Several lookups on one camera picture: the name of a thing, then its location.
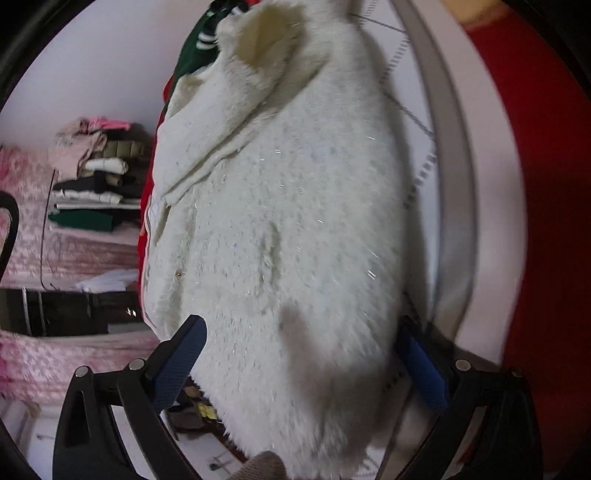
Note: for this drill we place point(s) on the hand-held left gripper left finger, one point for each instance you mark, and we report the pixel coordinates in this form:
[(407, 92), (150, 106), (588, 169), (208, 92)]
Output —
[(180, 360)]

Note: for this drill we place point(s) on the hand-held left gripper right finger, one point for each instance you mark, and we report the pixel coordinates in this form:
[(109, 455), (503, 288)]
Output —
[(422, 369)]

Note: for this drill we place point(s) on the white fluffy sweater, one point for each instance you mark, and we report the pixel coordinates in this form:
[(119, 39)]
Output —
[(286, 221)]

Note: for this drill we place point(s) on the stack of folded clothes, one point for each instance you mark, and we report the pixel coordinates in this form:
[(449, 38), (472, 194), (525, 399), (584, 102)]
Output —
[(99, 184)]

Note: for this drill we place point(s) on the dark floor clutter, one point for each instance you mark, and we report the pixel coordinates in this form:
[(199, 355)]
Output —
[(196, 408)]

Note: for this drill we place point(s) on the white paper sheets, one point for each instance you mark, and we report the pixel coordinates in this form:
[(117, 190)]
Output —
[(108, 280)]

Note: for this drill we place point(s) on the grey knit cloth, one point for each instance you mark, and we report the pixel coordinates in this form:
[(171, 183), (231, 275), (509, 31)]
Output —
[(261, 467)]

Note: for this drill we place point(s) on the red garment with white stripe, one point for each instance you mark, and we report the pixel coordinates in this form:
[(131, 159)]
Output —
[(147, 203)]

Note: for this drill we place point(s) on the grey curved bed edge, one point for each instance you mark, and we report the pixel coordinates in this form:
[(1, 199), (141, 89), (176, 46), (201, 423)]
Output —
[(455, 184)]

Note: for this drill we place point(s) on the pink patterned bed sheet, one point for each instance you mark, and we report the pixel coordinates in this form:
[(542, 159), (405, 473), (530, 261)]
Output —
[(27, 217)]

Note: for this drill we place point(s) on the white quilted mattress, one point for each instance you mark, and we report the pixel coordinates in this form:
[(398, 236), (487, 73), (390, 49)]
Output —
[(406, 78)]

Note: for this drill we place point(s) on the green garment with striped trim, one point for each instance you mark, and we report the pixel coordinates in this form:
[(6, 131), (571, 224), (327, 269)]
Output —
[(196, 44)]

